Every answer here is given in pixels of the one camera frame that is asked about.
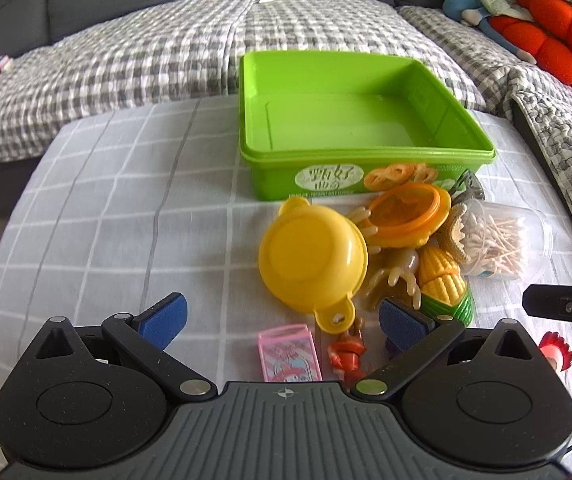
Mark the light grey grid tablecloth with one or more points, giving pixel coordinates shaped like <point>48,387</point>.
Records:
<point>116,210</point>

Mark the pink card box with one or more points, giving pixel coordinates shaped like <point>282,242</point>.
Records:
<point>288,355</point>

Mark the grey quilted patterned blanket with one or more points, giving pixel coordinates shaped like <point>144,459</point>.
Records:
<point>565,160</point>

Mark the orange toy bowl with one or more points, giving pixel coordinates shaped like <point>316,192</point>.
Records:
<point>405,232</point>

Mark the clear cotton swab container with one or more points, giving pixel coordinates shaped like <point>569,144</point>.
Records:
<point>505,240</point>

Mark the red ruffled toy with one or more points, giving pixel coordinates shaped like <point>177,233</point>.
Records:
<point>555,347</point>

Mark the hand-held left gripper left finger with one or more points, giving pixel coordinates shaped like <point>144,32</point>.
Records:
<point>166,317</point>

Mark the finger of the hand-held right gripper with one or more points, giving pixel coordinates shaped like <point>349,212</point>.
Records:
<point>550,302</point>

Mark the brown gourd toy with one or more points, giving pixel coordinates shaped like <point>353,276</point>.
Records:
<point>365,230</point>

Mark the grey hair clip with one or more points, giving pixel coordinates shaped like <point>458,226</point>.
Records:
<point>468,185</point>

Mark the blue plush toy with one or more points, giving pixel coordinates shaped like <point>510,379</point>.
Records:
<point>470,5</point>

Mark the green plastic box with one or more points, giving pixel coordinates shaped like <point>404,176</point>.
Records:
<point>326,120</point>

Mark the yellow toy corn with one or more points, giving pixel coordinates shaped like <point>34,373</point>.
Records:
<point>443,275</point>

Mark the yellow toy pot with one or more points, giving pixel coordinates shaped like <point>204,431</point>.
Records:
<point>311,260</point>

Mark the red toy figure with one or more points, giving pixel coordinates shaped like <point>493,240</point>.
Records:
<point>345,352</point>

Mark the orange segmented cushion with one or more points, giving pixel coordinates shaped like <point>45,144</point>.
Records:
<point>555,35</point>

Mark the small pink object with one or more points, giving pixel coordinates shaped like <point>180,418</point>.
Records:
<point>3,63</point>

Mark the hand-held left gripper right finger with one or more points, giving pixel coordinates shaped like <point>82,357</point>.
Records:
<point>400,322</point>

